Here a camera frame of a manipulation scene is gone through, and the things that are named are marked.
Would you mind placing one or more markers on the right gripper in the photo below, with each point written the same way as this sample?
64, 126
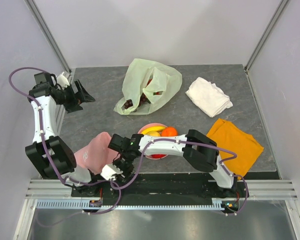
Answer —
126, 172

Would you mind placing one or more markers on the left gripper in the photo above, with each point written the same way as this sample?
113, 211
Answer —
74, 105

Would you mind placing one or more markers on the red fake apple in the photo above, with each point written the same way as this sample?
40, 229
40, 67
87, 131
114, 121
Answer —
158, 156

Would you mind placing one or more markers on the yellow fake pear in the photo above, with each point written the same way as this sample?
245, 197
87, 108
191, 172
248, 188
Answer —
154, 134

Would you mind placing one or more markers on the dark grape bunch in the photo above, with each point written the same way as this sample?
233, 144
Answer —
142, 100

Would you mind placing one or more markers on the yellow fake banana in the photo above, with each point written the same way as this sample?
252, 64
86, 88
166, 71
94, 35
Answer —
153, 128

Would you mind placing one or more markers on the orange fake fruit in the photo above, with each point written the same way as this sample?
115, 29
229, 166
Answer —
169, 132

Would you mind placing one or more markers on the red strawberry bunch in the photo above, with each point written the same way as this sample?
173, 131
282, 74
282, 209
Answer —
153, 89

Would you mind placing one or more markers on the translucent green plastic bag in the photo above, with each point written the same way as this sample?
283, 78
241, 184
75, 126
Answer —
135, 80

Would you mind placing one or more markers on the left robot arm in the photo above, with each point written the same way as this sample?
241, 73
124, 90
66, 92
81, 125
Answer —
49, 154

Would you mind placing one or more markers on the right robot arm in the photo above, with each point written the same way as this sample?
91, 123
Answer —
197, 149

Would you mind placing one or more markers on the pink baseball cap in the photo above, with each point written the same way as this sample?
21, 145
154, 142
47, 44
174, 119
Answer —
96, 154

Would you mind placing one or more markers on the pink plate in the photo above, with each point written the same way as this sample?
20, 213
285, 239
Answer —
150, 125

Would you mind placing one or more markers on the white folded towel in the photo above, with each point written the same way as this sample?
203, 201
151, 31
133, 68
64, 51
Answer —
208, 97

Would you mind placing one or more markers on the orange folded cloth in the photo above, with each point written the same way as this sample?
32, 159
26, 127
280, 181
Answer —
231, 138

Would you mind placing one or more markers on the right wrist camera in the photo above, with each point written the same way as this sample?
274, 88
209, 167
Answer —
110, 171

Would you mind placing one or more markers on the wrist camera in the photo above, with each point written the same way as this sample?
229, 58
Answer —
62, 80
110, 171

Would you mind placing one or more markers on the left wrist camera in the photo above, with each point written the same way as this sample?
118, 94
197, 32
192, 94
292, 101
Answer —
62, 80

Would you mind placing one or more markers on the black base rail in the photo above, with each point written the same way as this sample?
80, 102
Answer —
194, 185

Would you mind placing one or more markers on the white cable duct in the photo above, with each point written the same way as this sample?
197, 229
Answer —
86, 204

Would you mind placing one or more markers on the left aluminium frame post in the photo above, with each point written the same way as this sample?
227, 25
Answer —
36, 13

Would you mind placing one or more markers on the aluminium frame post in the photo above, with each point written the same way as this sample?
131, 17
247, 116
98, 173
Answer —
36, 13
266, 33

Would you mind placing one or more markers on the right aluminium frame post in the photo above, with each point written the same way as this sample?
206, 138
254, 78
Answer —
266, 33

